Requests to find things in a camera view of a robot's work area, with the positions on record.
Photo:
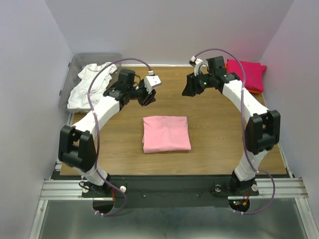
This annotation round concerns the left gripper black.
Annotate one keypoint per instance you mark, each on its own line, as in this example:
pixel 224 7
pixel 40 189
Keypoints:
pixel 149 98

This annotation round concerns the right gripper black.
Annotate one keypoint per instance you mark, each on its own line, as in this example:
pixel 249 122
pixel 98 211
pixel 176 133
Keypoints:
pixel 191 86

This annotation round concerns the light pink t-shirt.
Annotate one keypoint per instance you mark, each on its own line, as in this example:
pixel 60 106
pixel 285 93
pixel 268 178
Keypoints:
pixel 165 134

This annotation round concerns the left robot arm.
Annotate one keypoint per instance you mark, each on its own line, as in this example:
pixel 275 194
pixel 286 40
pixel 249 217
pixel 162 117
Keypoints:
pixel 79 144

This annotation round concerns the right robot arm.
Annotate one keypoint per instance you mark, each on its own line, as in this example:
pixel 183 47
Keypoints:
pixel 260 126

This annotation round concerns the orange folded t-shirt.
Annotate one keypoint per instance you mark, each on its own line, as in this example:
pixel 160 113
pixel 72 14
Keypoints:
pixel 256 92

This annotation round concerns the magenta folded t-shirt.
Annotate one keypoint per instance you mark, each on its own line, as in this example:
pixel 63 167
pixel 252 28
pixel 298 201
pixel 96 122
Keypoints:
pixel 251 74

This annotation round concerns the white t-shirt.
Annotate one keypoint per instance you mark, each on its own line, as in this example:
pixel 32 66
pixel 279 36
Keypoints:
pixel 78 96

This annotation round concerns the clear plastic bin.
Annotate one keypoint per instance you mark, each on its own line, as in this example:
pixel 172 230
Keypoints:
pixel 79 61

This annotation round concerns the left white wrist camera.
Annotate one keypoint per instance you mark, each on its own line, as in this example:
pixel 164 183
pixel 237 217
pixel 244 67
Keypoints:
pixel 151 81

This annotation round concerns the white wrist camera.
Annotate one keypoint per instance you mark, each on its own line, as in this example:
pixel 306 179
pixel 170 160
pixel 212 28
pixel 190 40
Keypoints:
pixel 151 81
pixel 196 63

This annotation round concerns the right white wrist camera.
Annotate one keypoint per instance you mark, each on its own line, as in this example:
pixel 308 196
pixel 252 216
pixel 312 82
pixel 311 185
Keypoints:
pixel 196 63

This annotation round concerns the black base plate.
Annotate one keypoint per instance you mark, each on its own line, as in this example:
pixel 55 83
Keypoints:
pixel 167 191

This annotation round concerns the aluminium frame rail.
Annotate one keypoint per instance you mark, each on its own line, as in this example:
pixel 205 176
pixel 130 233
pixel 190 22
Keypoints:
pixel 55 188

